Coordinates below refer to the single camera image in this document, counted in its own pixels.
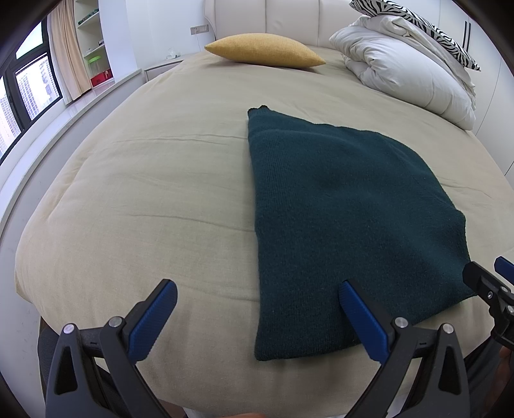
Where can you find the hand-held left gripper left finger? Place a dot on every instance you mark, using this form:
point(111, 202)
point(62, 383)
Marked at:
point(152, 317)

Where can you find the red box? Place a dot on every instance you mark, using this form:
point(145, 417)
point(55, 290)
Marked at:
point(101, 78)

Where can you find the white wall socket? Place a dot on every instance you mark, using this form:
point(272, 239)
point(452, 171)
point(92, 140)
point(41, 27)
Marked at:
point(199, 29)

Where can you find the yellow pillow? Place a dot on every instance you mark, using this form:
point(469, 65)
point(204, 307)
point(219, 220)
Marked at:
point(261, 50)

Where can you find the zebra print pillow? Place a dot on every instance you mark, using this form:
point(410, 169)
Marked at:
point(441, 34)

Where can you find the black framed window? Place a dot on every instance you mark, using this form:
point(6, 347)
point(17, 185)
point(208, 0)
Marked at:
point(32, 84)

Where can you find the beige curtain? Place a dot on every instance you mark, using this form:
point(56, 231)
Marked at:
point(70, 52)

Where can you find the dark green knit sweater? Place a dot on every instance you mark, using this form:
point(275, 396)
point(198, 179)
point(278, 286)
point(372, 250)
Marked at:
point(329, 201)

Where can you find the white wardrobe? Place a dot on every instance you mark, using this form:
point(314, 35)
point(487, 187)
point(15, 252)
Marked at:
point(490, 48)

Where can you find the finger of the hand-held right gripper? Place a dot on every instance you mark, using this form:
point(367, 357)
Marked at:
point(505, 267)
point(492, 295)

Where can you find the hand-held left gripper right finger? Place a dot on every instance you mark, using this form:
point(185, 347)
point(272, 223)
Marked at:
point(363, 321)

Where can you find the white padded headboard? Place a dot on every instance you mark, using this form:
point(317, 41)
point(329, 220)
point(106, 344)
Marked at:
point(289, 20)

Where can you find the white folded duvet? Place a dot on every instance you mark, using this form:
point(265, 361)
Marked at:
point(401, 68)

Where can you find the white wall shelf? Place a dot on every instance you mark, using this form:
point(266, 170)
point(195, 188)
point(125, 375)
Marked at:
point(94, 40)

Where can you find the white window ledge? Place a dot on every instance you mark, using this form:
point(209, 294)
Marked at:
point(72, 116)

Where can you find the beige bed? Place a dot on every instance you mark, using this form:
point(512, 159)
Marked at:
point(160, 181)

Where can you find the white nightstand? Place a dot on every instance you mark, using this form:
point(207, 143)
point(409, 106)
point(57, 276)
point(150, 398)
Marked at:
point(160, 69)

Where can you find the green lidded container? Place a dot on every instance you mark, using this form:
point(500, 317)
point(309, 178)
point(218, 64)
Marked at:
point(94, 64)

